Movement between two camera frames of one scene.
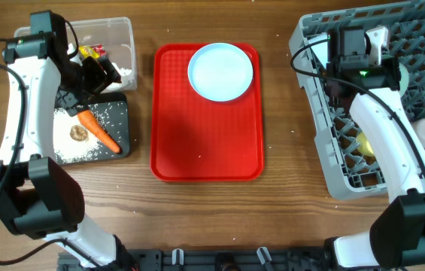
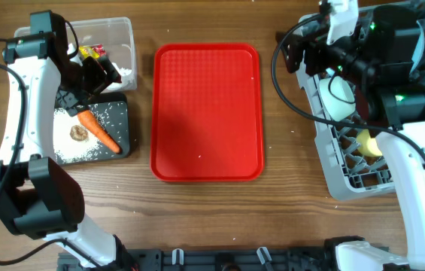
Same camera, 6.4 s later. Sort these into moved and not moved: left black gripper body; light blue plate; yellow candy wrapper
Moved: light blue plate
Not moved: left black gripper body; yellow candy wrapper
